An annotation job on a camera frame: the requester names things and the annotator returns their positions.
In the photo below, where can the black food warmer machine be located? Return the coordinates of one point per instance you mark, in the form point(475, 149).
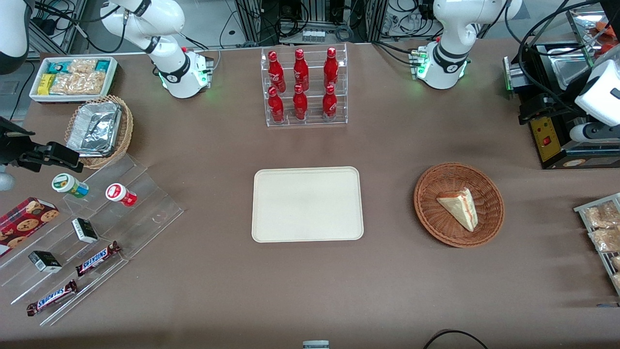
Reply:
point(554, 150)

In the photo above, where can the orange sausage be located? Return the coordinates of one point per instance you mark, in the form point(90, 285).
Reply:
point(604, 26)

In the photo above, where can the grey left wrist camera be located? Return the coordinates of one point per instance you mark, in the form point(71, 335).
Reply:
point(593, 133)

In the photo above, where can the red cola bottle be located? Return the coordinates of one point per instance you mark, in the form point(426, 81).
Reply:
point(331, 68)
point(275, 72)
point(330, 103)
point(275, 106)
point(300, 104)
point(301, 70)

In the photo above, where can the tray of packaged snacks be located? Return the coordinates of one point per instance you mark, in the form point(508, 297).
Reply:
point(581, 209)

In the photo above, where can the green lid snack cup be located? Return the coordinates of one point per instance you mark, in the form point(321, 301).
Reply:
point(65, 183)

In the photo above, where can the small grey device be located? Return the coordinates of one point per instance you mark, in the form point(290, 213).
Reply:
point(316, 345)

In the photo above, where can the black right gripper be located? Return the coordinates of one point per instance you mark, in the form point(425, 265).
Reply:
point(10, 145)

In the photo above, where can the clear snack bag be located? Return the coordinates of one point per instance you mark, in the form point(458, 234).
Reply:
point(605, 240)
point(616, 263)
point(603, 215)
point(617, 281)

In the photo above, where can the white rectangular snack bin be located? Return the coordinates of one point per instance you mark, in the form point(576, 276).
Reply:
point(72, 99)

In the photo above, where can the small black box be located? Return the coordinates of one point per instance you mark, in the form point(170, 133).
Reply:
point(44, 261)
point(85, 230)

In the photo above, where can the aluminium foil tray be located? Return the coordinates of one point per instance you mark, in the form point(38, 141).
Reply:
point(94, 128)

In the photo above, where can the tan wicker basket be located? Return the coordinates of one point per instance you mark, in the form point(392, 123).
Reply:
point(125, 131)

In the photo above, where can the teal snack pack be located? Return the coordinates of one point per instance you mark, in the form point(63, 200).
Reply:
point(57, 67)
point(102, 65)

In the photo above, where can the clear rice cracker bag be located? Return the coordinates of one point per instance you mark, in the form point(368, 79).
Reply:
point(82, 66)
point(93, 82)
point(65, 84)

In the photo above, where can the triangular sandwich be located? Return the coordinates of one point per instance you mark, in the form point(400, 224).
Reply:
point(460, 208)

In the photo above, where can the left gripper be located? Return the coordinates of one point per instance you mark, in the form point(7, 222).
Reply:
point(557, 101)

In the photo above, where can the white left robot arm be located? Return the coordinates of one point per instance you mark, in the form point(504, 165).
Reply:
point(448, 39)

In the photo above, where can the clear acrylic stepped display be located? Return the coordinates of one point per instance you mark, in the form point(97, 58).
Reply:
point(145, 213)

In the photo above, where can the beige rectangular tray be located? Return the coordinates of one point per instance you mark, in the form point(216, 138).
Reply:
point(307, 204)

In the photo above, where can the clear acrylic bottle rack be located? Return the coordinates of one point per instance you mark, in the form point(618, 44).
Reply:
point(312, 123)

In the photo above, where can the red lid snack cup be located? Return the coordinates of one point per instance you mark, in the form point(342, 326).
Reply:
point(118, 193)

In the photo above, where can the red cookie box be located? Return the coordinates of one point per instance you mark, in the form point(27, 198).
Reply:
point(24, 225)

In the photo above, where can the yellow snack pack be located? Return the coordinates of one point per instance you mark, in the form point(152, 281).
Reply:
point(46, 84)

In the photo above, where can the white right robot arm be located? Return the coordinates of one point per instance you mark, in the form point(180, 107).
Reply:
point(174, 63)

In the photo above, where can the silver box with green light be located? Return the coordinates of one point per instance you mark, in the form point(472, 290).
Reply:
point(513, 77)

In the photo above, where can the brown round wicker basket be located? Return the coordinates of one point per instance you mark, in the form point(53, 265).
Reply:
point(436, 218)

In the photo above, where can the brown snickers bar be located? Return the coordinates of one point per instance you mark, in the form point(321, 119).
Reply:
point(51, 298)
point(97, 259)

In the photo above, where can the white power strip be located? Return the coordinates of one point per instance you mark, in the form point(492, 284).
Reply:
point(313, 36)

